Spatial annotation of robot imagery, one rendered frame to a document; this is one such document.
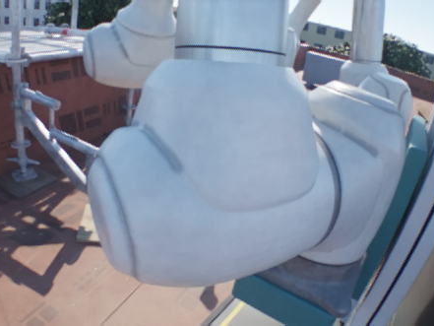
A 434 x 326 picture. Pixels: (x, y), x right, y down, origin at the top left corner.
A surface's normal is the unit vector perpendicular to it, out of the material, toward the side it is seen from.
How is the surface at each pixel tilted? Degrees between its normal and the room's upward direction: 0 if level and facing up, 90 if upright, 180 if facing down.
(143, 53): 101
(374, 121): 54
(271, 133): 77
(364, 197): 84
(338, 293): 14
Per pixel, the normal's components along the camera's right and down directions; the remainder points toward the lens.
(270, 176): 0.50, 0.22
